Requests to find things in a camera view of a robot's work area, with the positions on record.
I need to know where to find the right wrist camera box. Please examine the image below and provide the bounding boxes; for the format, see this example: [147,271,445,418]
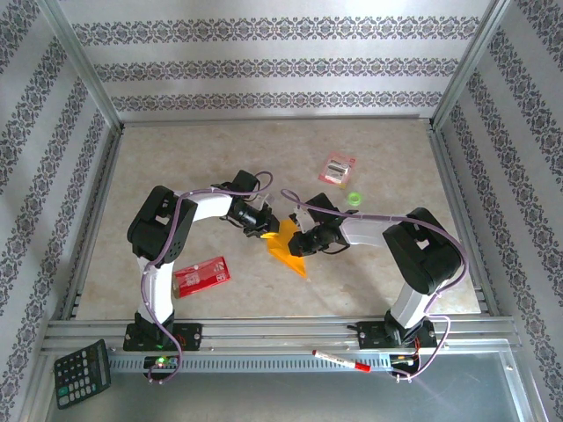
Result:
[289,206,311,234]

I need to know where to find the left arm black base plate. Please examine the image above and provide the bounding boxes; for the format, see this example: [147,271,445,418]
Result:
[122,323,204,353]

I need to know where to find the aluminium side frame rail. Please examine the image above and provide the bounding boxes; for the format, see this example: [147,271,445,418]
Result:
[59,125,127,321]
[427,125,501,317]

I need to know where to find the red capped marker pen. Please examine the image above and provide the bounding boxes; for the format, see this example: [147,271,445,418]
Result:
[311,349,372,374]

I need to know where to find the black calculator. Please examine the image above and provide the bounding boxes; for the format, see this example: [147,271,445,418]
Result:
[53,338,113,410]

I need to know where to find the aluminium frame post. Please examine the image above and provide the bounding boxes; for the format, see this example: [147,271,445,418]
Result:
[429,0,515,131]
[37,0,125,133]

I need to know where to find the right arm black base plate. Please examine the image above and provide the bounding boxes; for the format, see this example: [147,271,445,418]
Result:
[356,320,437,351]

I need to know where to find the wide aluminium mounting rail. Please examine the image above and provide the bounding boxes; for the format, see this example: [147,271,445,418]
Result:
[41,315,523,353]

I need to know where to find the grey slotted cable duct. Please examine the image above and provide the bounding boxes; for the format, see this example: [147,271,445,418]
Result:
[107,353,392,375]

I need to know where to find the red cardboard box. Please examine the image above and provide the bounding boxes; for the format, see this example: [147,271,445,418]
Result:
[169,256,232,300]

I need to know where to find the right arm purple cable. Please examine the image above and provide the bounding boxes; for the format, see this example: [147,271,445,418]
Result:
[280,188,471,382]

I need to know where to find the small circuit board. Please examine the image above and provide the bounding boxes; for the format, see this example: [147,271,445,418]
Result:
[389,353,421,375]
[143,354,181,375]

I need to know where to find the red battery blister pack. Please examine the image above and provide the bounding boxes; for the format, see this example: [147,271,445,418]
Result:
[317,150,358,190]

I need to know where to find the thin aluminium frame rail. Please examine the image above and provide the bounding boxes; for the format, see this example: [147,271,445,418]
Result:
[119,113,435,127]

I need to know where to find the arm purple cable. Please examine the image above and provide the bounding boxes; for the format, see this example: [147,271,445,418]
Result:
[141,171,274,386]
[280,188,471,382]

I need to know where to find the orange paper sheet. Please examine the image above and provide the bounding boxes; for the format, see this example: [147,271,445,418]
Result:
[265,218,310,279]

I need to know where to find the grey metal tray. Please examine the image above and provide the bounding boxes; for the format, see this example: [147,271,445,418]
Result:
[43,351,540,422]

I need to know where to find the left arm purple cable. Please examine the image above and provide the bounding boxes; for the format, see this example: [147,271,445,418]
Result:
[141,171,274,386]

